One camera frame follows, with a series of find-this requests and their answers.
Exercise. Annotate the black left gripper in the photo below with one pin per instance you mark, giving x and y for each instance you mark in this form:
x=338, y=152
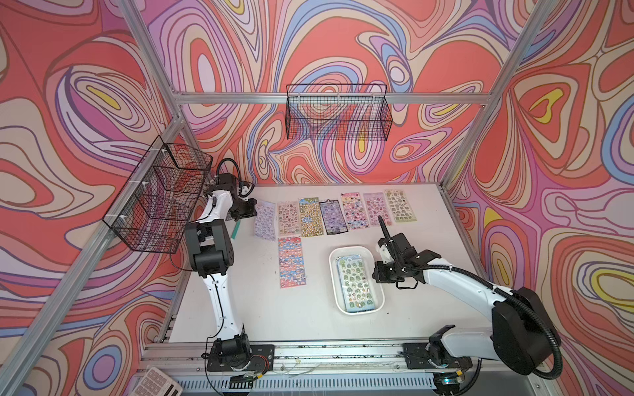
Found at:
x=250, y=210

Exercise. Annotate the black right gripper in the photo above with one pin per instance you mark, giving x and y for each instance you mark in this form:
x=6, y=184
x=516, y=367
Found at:
x=379, y=274

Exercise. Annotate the light blue sticker sheet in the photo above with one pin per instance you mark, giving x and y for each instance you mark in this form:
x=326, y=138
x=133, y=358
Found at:
x=264, y=221

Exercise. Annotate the pink food sticker sheet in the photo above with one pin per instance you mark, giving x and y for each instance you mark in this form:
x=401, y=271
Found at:
x=288, y=218

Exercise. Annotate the white plastic storage box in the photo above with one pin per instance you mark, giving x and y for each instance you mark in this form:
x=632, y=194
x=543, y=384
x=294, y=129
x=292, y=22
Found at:
x=369, y=262

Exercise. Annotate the green beige sticker sheet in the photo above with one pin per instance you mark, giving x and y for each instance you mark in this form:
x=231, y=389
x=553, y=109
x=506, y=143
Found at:
x=399, y=206

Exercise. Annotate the purple pink sticker sheet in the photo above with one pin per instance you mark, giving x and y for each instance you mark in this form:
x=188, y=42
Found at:
x=377, y=207

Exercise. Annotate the pink cat sticker sheet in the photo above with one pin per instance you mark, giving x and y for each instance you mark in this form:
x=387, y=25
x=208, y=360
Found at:
x=354, y=211

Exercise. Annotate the green panda sticker sheet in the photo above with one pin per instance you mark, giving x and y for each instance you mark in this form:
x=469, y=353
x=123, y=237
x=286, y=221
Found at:
x=311, y=222

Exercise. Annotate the dark bonbon drop sticker sheet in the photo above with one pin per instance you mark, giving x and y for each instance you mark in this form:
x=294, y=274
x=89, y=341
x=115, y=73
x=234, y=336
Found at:
x=333, y=218

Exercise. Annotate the red blue sticker sheet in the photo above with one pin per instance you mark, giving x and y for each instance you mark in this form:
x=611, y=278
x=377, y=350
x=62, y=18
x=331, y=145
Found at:
x=291, y=262

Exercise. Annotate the green frog sticker sheet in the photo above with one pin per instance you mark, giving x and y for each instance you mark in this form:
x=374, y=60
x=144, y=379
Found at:
x=356, y=290

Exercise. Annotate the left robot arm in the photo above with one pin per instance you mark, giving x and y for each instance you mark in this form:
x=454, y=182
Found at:
x=211, y=255

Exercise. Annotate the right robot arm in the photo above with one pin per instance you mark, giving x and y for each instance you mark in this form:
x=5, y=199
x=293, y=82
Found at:
x=520, y=332

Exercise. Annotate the green marker pen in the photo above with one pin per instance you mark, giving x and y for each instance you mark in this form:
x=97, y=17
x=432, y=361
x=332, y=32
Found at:
x=235, y=230

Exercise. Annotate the white keypad device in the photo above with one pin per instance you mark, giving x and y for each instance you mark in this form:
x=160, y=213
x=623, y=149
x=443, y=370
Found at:
x=156, y=383

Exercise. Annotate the black wire basket left wall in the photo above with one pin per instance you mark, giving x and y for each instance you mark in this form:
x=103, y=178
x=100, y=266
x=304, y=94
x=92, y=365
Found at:
x=166, y=186

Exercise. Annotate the black wire basket wall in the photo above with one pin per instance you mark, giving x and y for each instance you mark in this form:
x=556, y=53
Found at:
x=333, y=111
x=166, y=186

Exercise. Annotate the black wire basket back wall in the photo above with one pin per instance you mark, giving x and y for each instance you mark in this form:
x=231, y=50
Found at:
x=333, y=111

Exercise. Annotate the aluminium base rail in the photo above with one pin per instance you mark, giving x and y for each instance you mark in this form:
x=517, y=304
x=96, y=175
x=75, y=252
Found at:
x=396, y=366

